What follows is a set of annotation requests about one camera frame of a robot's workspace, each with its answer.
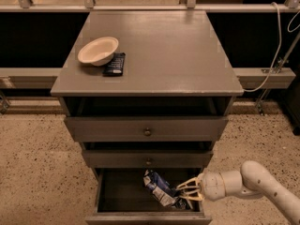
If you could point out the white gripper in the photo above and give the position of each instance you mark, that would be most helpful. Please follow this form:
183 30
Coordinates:
212 186

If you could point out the blue chip bag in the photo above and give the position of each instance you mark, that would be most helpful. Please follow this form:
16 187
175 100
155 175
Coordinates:
162 191

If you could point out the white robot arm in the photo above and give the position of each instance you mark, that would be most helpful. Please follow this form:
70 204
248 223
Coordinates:
252 180

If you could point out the grey open bottom drawer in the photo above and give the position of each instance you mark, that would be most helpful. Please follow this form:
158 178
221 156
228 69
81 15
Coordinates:
122 199

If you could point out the grey wooden drawer cabinet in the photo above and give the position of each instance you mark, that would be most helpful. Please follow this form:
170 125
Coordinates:
174 66

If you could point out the grey middle drawer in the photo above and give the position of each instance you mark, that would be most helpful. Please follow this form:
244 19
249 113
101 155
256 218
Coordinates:
137 158

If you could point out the grey top drawer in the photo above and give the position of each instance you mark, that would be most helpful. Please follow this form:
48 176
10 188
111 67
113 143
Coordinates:
130 129

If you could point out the round brass top knob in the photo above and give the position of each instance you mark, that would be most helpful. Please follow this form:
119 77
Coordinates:
147 132

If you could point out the black snack bar packet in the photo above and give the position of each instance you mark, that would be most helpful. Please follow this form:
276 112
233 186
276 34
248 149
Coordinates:
116 66

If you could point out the white paper bowl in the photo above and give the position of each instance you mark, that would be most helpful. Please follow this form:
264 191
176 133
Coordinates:
99 51

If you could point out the metal railing frame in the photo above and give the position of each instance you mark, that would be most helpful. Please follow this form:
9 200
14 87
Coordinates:
250 78

